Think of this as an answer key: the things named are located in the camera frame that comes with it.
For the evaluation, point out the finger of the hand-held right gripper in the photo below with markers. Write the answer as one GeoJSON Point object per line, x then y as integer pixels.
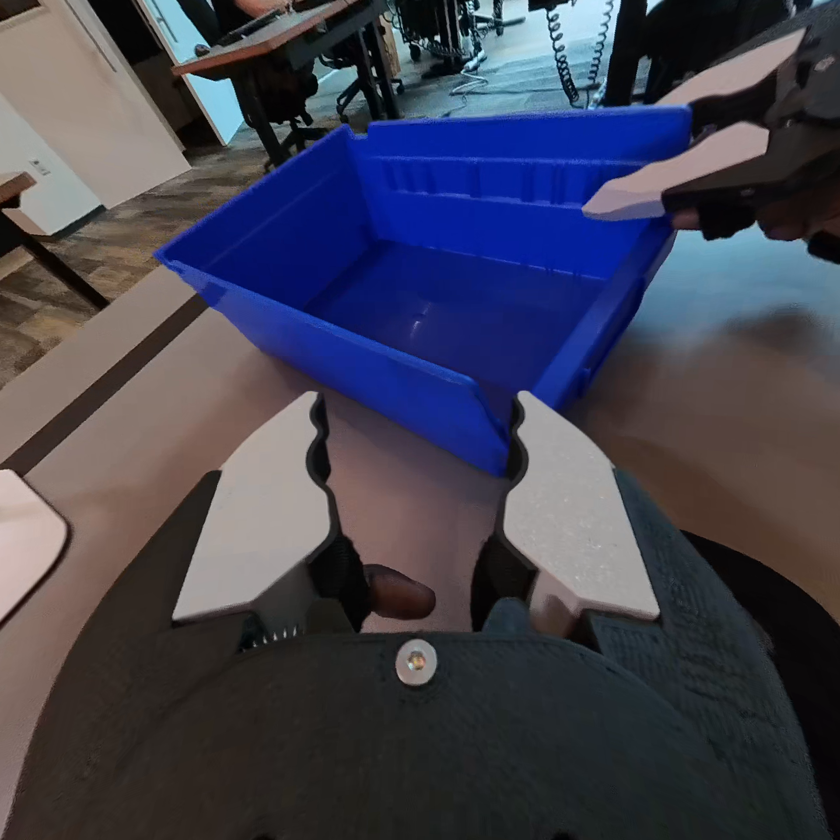
{"type": "Point", "coordinates": [683, 177]}
{"type": "Point", "coordinates": [735, 76]}

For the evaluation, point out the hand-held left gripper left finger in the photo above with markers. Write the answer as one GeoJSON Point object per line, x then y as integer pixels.
{"type": "Point", "coordinates": [256, 525]}

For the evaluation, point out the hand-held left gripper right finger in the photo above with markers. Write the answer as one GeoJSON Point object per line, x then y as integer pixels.
{"type": "Point", "coordinates": [578, 525]}

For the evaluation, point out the large blue plastic bin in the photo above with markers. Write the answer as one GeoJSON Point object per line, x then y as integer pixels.
{"type": "Point", "coordinates": [433, 302]}

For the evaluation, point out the sign on white stand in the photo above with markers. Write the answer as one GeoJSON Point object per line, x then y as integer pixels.
{"type": "Point", "coordinates": [26, 538]}

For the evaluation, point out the wooden office desk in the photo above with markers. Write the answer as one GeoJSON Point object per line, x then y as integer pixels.
{"type": "Point", "coordinates": [20, 190]}
{"type": "Point", "coordinates": [282, 33]}

